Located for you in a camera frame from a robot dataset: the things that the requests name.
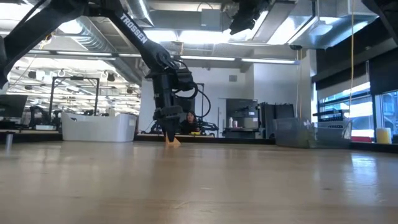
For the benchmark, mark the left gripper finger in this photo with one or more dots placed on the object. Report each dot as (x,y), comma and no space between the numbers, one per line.
(173,129)
(166,129)

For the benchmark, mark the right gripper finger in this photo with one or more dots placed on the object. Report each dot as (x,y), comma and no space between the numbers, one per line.
(247,26)
(237,26)

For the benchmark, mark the orange wedge block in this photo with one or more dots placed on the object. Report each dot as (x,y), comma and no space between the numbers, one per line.
(176,143)

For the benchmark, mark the black background robot arm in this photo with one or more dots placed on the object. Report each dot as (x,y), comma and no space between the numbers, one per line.
(210,127)
(155,129)

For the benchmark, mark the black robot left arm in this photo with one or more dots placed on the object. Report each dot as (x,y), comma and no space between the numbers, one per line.
(133,31)

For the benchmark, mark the person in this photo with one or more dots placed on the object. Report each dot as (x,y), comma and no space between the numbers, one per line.
(189,126)

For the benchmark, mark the dark ceiling box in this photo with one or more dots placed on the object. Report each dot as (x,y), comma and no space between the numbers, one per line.
(211,19)

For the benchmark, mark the background wooden table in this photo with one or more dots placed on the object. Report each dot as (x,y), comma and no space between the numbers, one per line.
(205,135)
(25,131)

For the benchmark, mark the long ceiling light strip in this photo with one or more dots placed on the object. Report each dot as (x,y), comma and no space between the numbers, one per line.
(264,60)

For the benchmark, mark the white bottle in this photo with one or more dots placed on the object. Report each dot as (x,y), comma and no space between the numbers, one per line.
(230,122)

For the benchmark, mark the white plastic bin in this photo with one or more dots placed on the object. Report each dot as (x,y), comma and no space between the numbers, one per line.
(99,127)

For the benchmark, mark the dark equipment cabinet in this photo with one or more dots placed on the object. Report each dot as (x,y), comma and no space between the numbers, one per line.
(242,109)

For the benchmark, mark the black upright panels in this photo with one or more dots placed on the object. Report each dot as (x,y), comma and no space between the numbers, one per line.
(266,121)

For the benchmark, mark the black rack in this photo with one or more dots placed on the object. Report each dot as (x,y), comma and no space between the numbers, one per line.
(329,114)

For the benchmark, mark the background robot station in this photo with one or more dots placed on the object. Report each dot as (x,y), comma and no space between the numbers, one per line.
(43,119)

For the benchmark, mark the grey translucent plastic bin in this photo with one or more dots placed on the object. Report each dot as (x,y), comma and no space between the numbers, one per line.
(311,133)

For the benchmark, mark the black computer monitor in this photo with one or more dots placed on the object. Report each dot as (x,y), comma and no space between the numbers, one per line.
(12,105)

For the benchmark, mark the red box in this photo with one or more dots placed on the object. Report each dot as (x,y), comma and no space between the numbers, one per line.
(360,139)

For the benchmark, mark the yellow roll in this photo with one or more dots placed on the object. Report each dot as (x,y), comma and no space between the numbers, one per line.
(383,135)

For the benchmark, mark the black gantry frame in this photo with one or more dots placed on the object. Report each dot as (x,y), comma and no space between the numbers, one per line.
(201,83)
(76,78)

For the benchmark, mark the black aluminium frame rail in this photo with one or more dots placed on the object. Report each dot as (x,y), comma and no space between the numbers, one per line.
(217,140)
(373,147)
(31,138)

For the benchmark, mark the grey wall vent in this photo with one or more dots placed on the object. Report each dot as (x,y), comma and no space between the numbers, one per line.
(233,78)

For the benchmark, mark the large silver ventilation duct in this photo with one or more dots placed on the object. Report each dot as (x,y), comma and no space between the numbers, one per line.
(335,31)

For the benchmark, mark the silver spiral ventilation duct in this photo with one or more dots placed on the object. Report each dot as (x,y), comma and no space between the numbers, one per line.
(93,34)

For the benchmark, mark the grey metal post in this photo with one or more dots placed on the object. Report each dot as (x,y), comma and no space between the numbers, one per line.
(9,141)

